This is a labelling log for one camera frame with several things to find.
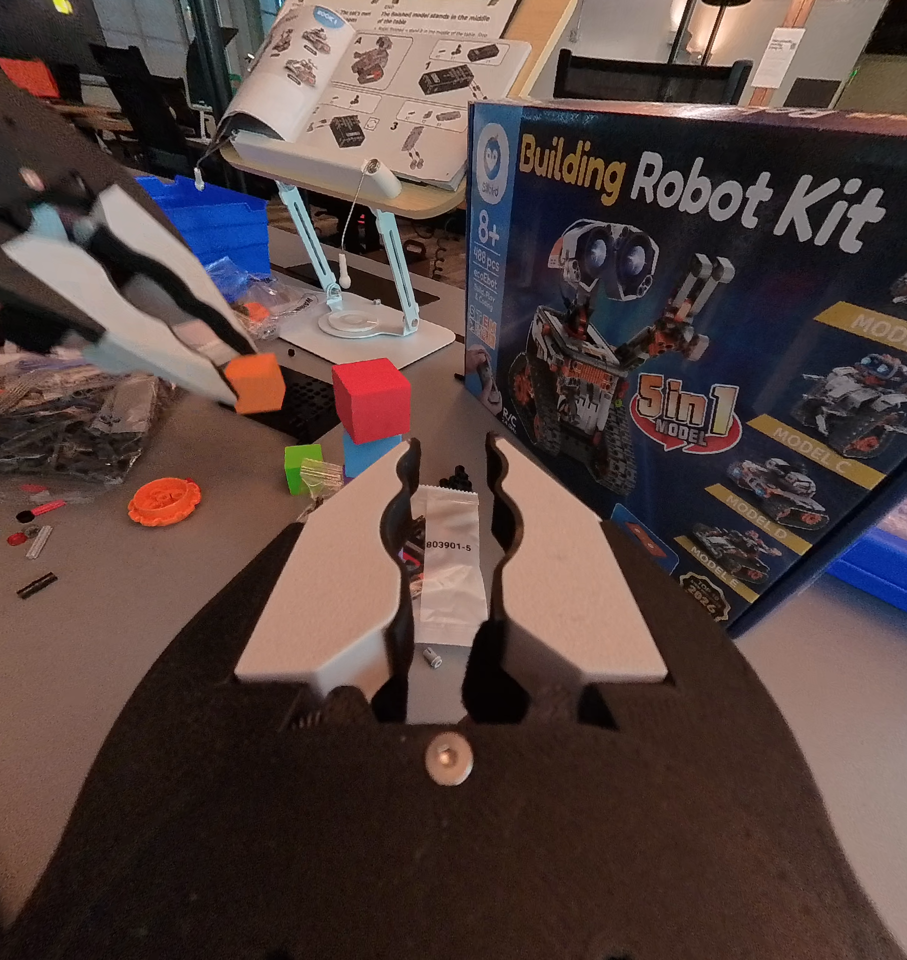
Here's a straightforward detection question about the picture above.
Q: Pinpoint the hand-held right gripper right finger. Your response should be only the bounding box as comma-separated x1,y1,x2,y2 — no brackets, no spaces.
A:
469,435,669,709

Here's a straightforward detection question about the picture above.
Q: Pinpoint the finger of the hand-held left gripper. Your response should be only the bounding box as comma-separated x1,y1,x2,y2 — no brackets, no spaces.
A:
86,183,260,361
4,225,239,406

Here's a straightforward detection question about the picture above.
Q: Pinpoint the black background office chair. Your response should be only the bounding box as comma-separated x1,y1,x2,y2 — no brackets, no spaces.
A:
551,50,755,106

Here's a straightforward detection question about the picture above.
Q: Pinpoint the black double connector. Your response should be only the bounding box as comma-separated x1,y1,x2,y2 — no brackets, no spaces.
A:
431,458,486,490

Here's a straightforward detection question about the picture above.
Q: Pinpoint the grey desk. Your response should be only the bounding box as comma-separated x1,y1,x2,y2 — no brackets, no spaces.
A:
0,225,907,960

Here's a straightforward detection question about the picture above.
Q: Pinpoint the red foam cube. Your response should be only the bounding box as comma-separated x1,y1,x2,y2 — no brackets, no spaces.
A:
332,357,414,445

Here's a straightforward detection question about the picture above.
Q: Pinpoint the blue robot kit box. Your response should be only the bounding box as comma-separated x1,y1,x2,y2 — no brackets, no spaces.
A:
466,98,907,625

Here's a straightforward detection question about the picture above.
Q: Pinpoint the light blue foam cube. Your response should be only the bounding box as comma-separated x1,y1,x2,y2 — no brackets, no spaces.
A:
341,432,411,480

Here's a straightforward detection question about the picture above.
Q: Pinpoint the orange plastic gear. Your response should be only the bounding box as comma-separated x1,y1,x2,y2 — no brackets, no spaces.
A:
128,474,206,529

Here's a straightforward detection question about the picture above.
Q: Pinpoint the white label wheels bag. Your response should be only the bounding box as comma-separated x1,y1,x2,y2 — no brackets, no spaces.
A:
199,255,314,340

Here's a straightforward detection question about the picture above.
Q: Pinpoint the white book stand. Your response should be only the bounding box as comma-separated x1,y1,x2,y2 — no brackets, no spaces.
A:
196,132,458,370

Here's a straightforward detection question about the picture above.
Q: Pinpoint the green foam cube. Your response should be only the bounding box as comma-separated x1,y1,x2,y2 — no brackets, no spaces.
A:
284,443,326,496

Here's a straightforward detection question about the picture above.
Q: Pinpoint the clear bag of grey beams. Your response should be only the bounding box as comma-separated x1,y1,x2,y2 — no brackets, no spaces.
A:
0,360,173,484

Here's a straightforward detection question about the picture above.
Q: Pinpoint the instruction booklet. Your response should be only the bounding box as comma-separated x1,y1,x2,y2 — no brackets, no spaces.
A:
221,0,533,190

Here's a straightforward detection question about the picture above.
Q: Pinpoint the orange foam cube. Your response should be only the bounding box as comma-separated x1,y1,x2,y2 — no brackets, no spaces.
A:
232,353,288,417

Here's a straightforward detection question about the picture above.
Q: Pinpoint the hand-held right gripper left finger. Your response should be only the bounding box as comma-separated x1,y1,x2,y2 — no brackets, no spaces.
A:
236,440,420,700

